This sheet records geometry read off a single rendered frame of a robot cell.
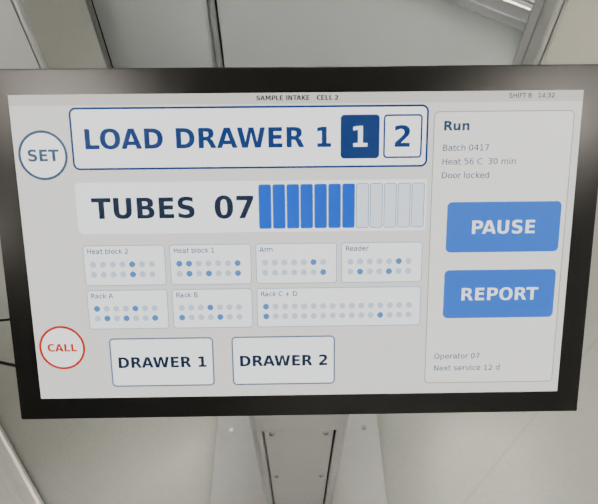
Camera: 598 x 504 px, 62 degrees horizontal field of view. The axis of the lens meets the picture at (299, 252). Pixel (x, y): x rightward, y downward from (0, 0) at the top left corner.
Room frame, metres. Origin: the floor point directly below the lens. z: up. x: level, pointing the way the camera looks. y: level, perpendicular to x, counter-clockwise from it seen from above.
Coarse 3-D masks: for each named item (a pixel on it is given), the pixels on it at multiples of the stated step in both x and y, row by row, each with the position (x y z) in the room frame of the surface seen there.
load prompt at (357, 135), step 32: (96, 128) 0.34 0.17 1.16; (128, 128) 0.34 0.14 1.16; (160, 128) 0.34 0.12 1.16; (192, 128) 0.34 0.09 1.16; (224, 128) 0.34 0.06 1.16; (256, 128) 0.35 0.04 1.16; (288, 128) 0.35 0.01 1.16; (320, 128) 0.35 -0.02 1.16; (352, 128) 0.35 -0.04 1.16; (384, 128) 0.35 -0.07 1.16; (416, 128) 0.35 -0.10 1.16; (96, 160) 0.33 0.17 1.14; (128, 160) 0.33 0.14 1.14; (160, 160) 0.33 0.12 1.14; (192, 160) 0.33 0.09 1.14; (224, 160) 0.33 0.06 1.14; (256, 160) 0.33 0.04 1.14; (288, 160) 0.33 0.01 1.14; (320, 160) 0.33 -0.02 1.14; (352, 160) 0.33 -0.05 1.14; (384, 160) 0.33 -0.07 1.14; (416, 160) 0.33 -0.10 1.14
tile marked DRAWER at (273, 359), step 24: (240, 336) 0.23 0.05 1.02; (264, 336) 0.23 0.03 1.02; (288, 336) 0.23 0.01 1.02; (312, 336) 0.23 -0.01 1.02; (240, 360) 0.21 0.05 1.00; (264, 360) 0.21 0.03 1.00; (288, 360) 0.21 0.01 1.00; (312, 360) 0.21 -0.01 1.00; (240, 384) 0.20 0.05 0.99; (264, 384) 0.20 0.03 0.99; (288, 384) 0.20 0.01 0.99; (312, 384) 0.20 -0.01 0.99
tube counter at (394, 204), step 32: (224, 192) 0.31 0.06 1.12; (256, 192) 0.31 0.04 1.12; (288, 192) 0.31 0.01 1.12; (320, 192) 0.31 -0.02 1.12; (352, 192) 0.31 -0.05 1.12; (384, 192) 0.31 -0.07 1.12; (416, 192) 0.31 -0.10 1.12; (224, 224) 0.29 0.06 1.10; (256, 224) 0.29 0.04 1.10; (288, 224) 0.29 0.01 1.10; (320, 224) 0.29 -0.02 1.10; (352, 224) 0.29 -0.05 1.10; (384, 224) 0.29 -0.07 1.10; (416, 224) 0.29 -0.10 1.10
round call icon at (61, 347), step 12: (60, 324) 0.23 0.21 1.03; (72, 324) 0.23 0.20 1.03; (84, 324) 0.23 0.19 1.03; (36, 336) 0.23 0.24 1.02; (48, 336) 0.23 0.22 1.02; (60, 336) 0.23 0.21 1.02; (72, 336) 0.23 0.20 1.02; (84, 336) 0.23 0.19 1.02; (48, 348) 0.22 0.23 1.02; (60, 348) 0.22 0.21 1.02; (72, 348) 0.22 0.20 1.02; (84, 348) 0.22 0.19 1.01; (48, 360) 0.21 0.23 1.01; (60, 360) 0.21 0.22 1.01; (72, 360) 0.21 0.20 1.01; (84, 360) 0.21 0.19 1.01
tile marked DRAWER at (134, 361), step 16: (208, 336) 0.23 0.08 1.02; (112, 352) 0.22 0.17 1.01; (128, 352) 0.22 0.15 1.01; (144, 352) 0.22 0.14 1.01; (160, 352) 0.22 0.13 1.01; (176, 352) 0.22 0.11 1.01; (192, 352) 0.22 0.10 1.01; (208, 352) 0.22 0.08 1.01; (112, 368) 0.21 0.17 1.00; (128, 368) 0.21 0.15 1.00; (144, 368) 0.21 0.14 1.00; (160, 368) 0.21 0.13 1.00; (176, 368) 0.21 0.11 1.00; (192, 368) 0.21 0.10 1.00; (208, 368) 0.21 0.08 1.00; (112, 384) 0.20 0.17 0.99; (128, 384) 0.20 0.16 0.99; (144, 384) 0.20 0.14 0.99; (160, 384) 0.20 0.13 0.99; (176, 384) 0.20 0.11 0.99; (192, 384) 0.20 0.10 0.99; (208, 384) 0.20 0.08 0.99
